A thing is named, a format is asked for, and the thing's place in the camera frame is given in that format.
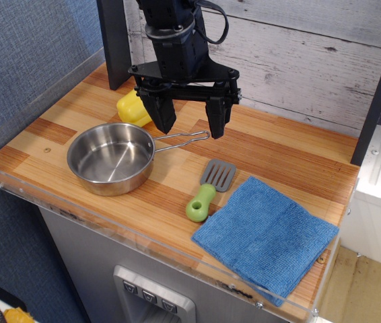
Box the stainless steel pan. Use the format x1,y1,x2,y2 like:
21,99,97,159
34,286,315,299
67,122,211,196

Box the yellow toy bell pepper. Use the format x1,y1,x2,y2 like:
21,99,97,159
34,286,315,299
116,90,152,127

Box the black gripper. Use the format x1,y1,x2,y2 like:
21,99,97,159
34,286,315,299
129,24,241,139

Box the left dark frame post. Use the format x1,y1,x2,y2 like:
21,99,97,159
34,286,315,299
96,0,131,90

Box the silver dispenser button panel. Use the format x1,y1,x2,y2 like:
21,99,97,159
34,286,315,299
113,265,197,322

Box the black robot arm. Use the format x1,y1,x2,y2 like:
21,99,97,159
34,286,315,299
129,1,241,139

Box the green handled grey spatula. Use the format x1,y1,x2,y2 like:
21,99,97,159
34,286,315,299
186,159,236,223

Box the clear acrylic table guard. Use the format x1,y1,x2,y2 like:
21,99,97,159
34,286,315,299
0,65,358,322

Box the grey toy fridge cabinet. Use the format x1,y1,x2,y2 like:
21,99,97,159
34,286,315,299
41,208,317,322

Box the yellow object bottom corner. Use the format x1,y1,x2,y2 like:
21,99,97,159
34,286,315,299
3,308,36,323

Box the blue folded cloth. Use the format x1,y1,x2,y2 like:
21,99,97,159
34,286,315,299
191,177,339,307

